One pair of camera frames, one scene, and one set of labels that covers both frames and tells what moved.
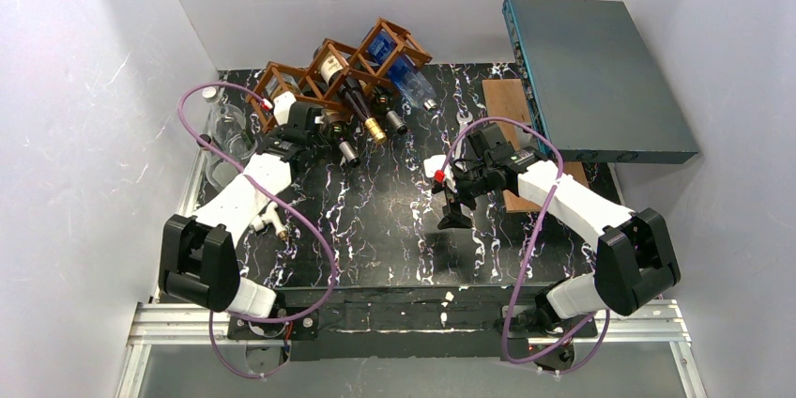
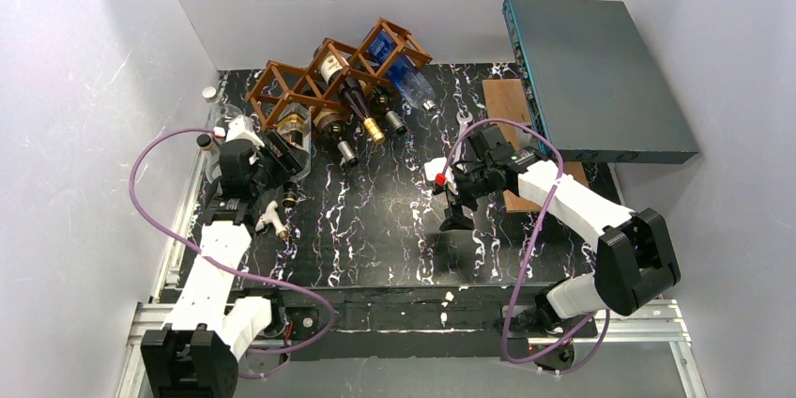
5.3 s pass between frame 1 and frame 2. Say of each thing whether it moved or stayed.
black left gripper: moved
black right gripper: stayed
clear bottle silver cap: stayed
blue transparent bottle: stayed
